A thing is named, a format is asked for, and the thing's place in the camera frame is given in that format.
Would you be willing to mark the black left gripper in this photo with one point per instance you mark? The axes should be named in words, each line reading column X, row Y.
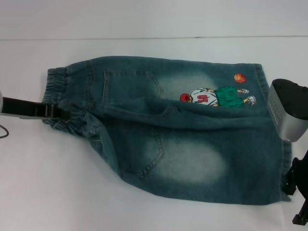
column 21, row 108

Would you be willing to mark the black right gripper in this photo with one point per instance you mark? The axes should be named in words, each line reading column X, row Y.
column 303, row 178

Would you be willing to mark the blue denim shorts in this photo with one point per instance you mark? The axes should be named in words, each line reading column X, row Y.
column 187, row 149

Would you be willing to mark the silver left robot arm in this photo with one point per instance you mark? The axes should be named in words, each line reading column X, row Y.
column 1, row 103

